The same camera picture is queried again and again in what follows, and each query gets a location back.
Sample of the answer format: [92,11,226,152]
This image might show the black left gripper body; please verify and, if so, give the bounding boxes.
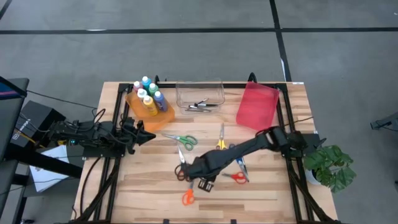
[121,117,144,155]

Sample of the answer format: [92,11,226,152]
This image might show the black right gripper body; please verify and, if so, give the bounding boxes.
[193,154,223,182]

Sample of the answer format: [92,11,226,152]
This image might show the black and red scissors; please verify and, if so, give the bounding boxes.
[173,142,191,183]

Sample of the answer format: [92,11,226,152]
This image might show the orange-handled scissors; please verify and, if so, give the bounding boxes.
[182,180,196,207]

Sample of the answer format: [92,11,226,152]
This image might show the green marker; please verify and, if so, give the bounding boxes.
[160,133,199,152]

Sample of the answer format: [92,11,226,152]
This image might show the yellow paint bottle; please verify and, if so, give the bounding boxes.
[142,95,159,117]

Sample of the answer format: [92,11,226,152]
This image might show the yellow-handled scissors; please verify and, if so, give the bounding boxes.
[215,123,228,151]

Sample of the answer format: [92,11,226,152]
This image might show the blue paint bottle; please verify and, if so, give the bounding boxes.
[154,90,169,113]

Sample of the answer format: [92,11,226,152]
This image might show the blue-handled scissors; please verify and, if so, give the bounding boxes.
[229,142,251,184]

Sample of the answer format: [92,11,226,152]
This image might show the orange translucent plastic bin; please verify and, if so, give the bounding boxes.
[124,90,176,133]

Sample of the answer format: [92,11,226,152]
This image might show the clear plastic bin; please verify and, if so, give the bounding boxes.
[175,80,226,114]

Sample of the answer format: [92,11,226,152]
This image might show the pink translucent plastic bin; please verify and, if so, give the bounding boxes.
[235,81,280,132]

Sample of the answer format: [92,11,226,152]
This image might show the white paper sheets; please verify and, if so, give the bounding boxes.
[29,144,83,193]

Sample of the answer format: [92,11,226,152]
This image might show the black electronics box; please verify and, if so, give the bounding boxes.
[11,99,67,149]

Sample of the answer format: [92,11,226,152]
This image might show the white plant pot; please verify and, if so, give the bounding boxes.
[304,169,321,187]

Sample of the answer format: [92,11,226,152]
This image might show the green leafy plant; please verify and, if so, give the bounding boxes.
[303,144,358,194]

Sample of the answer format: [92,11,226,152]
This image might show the black metal table frame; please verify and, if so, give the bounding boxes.
[70,72,343,224]

